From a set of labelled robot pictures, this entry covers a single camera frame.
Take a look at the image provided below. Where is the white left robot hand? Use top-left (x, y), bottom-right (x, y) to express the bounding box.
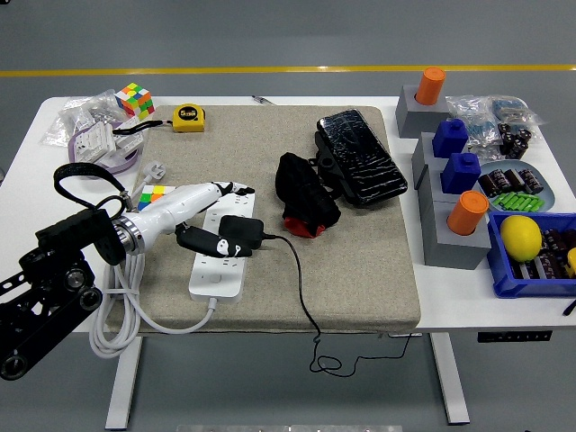
top-left (130, 179), bottom-right (257, 260)

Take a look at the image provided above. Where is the black plug adapter with cord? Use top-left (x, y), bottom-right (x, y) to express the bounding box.
top-left (220, 214), bottom-right (415, 379)

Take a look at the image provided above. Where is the white power strip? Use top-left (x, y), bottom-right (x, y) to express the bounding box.
top-left (188, 191), bottom-right (257, 302)

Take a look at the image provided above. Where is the large colourful puzzle cube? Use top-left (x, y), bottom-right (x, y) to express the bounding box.
top-left (137, 184), bottom-right (177, 213)

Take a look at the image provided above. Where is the small colourful puzzle cube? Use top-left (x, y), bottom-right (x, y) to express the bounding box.
top-left (113, 82), bottom-right (156, 121)

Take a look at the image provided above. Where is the purple tray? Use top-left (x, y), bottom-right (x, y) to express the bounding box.
top-left (67, 119), bottom-right (148, 175)

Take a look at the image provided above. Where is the grey-brown mat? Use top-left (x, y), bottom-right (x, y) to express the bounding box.
top-left (103, 105), bottom-right (422, 335)

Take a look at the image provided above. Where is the clear bag of metal parts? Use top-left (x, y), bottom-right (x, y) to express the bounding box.
top-left (39, 89), bottom-right (122, 148)

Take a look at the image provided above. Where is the black cloth bundle red lining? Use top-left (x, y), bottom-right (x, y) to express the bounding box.
top-left (274, 151), bottom-right (342, 239)

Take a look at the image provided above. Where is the white table leg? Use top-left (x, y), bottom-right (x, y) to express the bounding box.
top-left (429, 333), bottom-right (472, 425)
top-left (103, 335), bottom-right (144, 429)

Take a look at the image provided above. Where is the black shiny wrapped box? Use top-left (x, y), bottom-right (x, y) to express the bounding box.
top-left (316, 108), bottom-right (410, 208)

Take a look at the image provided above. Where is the grey block with square hole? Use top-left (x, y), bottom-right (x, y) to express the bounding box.
top-left (416, 164), bottom-right (451, 208)
top-left (411, 131), bottom-right (446, 181)

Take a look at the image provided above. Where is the grey block with round hole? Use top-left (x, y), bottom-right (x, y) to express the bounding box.
top-left (395, 84), bottom-right (451, 139)

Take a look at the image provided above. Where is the orange cylinder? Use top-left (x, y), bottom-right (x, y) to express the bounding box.
top-left (414, 67), bottom-right (446, 107)
top-left (446, 190), bottom-right (491, 238)

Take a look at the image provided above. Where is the large grey block round hole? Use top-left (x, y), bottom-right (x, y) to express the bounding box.
top-left (420, 200), bottom-right (492, 271)

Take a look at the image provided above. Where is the blue square peg block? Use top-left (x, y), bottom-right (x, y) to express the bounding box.
top-left (431, 119), bottom-right (469, 158)
top-left (439, 152), bottom-right (482, 194)

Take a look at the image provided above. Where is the clear bag of blue parts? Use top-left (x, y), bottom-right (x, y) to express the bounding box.
top-left (445, 94), bottom-right (505, 161)

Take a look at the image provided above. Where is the dark brown capacitor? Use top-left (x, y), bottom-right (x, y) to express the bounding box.
top-left (501, 168), bottom-right (527, 191)
top-left (477, 173), bottom-right (512, 198)
top-left (517, 168), bottom-right (545, 195)

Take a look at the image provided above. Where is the blue plastic bin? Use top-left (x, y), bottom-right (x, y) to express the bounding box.
top-left (486, 211), bottom-right (576, 299)

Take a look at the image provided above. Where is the green battery pile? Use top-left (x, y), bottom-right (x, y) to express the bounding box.
top-left (492, 191), bottom-right (546, 212)

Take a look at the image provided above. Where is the loose black capacitor pile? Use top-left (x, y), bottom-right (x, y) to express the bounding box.
top-left (497, 121), bottom-right (536, 161)

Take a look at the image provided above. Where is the yellow lemon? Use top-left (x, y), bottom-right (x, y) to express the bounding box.
top-left (499, 214), bottom-right (544, 264)

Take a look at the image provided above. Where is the clear bag of grey-blue parts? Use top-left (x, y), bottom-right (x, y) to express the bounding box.
top-left (488, 94), bottom-right (548, 128)

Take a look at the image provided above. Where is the black table control panel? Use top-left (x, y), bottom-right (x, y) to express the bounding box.
top-left (476, 330), bottom-right (554, 344)

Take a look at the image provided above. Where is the light blue plate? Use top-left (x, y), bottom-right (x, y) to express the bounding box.
top-left (476, 160), bottom-right (555, 213)

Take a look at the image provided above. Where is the dark capacitor pile in bin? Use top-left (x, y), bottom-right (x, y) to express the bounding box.
top-left (510, 228), bottom-right (576, 281)

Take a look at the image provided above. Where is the white wall socket panel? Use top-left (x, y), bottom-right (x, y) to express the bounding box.
top-left (74, 121), bottom-right (119, 166)
top-left (101, 117), bottom-right (148, 166)

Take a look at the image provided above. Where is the yellow tape measure with strap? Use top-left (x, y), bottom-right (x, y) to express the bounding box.
top-left (112, 103), bottom-right (208, 136)

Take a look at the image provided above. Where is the black plastic bracket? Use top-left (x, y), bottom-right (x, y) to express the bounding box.
top-left (309, 132), bottom-right (350, 199)

